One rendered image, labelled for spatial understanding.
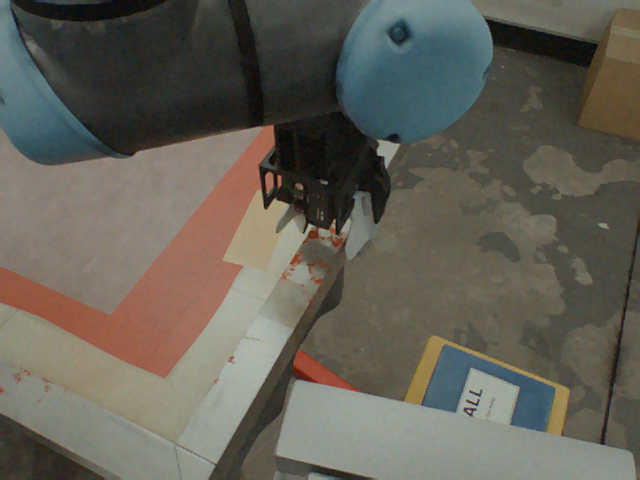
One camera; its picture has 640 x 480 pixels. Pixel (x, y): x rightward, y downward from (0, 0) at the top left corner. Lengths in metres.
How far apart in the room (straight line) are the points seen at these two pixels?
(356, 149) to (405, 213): 1.47
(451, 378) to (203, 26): 0.37
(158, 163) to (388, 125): 0.48
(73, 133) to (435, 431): 0.19
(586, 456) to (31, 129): 0.25
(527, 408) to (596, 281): 1.41
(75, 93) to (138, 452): 0.31
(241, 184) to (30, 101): 0.44
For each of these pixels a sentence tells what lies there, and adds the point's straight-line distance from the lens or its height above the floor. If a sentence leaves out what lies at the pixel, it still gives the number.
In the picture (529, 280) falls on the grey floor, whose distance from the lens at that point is 1.86.
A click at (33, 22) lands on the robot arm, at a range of 0.26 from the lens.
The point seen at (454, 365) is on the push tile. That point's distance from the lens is 0.54.
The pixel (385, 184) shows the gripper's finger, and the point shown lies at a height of 1.07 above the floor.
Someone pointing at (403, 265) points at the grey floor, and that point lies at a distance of 1.81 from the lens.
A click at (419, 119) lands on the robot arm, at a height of 1.26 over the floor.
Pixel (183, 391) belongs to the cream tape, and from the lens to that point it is 0.55.
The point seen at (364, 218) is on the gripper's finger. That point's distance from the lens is 0.55.
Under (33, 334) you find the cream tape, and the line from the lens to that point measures 0.62.
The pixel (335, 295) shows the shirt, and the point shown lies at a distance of 1.05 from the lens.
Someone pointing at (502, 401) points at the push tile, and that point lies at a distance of 0.53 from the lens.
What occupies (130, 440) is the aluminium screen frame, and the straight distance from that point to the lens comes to 0.50.
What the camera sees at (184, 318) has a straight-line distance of 0.59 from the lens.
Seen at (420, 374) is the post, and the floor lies 0.95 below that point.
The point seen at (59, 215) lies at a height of 0.95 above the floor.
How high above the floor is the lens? 1.44
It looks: 50 degrees down
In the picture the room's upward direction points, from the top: straight up
